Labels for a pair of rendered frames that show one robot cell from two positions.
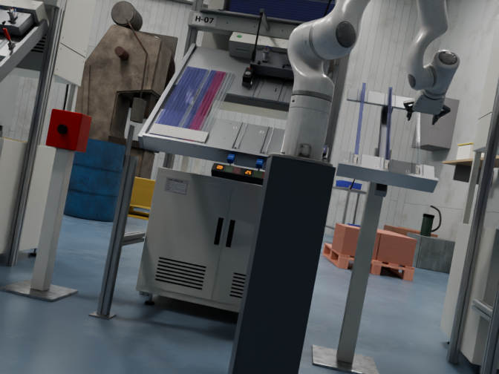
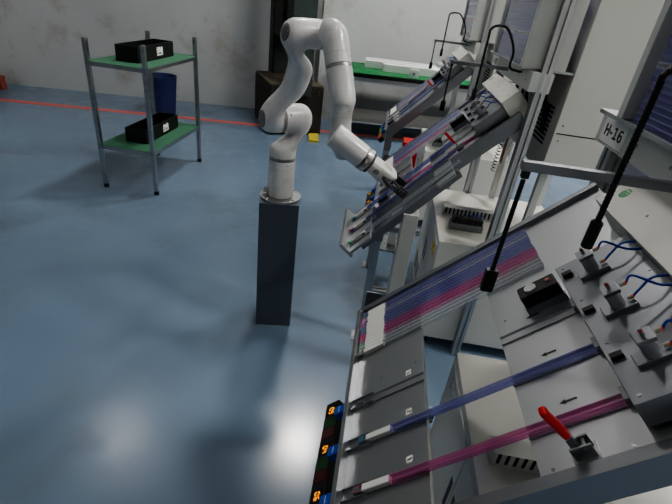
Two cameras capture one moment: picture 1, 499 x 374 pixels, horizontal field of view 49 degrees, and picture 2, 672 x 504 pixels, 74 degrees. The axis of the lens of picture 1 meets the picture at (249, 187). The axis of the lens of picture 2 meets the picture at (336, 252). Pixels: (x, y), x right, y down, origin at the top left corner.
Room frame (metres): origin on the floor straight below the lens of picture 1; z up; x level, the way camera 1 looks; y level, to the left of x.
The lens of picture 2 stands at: (1.76, -2.06, 1.54)
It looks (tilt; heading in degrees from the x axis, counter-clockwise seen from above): 30 degrees down; 86
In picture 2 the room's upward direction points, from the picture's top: 7 degrees clockwise
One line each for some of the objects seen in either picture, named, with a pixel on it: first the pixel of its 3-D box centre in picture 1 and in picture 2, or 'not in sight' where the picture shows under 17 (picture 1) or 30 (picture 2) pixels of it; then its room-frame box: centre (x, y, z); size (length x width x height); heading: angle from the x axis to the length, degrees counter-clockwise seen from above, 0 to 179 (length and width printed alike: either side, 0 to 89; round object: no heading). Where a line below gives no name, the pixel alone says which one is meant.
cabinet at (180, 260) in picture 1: (233, 244); (479, 269); (2.73, 0.02, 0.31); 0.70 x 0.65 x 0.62; 82
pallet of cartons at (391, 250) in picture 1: (366, 247); not in sight; (5.85, -1.33, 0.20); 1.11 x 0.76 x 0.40; 3
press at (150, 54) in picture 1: (131, 106); not in sight; (8.46, 2.00, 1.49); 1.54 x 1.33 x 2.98; 93
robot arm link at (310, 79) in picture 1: (312, 61); (290, 131); (1.64, -0.12, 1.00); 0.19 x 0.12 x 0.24; 31
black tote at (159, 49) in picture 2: not in sight; (146, 50); (0.37, 1.74, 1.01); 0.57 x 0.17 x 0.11; 82
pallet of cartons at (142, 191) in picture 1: (127, 194); not in sight; (6.98, 1.50, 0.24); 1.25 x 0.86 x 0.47; 95
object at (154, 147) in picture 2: not in sight; (151, 109); (0.37, 1.74, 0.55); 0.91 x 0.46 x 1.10; 82
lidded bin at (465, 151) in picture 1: (474, 153); not in sight; (7.28, -2.84, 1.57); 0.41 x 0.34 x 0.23; 3
